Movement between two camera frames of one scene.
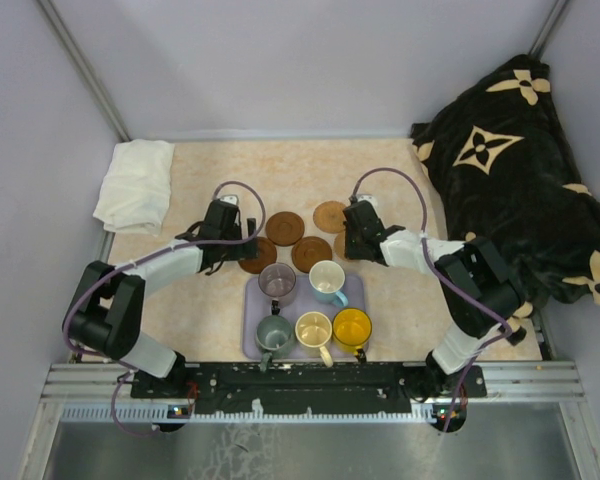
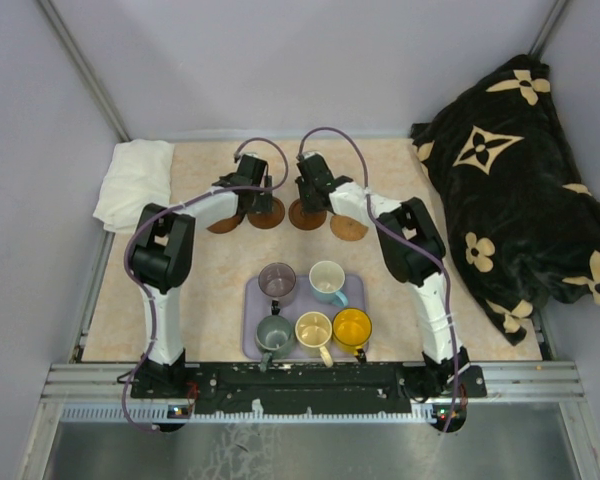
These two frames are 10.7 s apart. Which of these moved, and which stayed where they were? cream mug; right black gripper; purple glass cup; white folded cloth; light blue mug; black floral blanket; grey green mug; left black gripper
Moved: left black gripper; right black gripper
Stayed: white folded cloth; light blue mug; black floral blanket; cream mug; grey green mug; purple glass cup
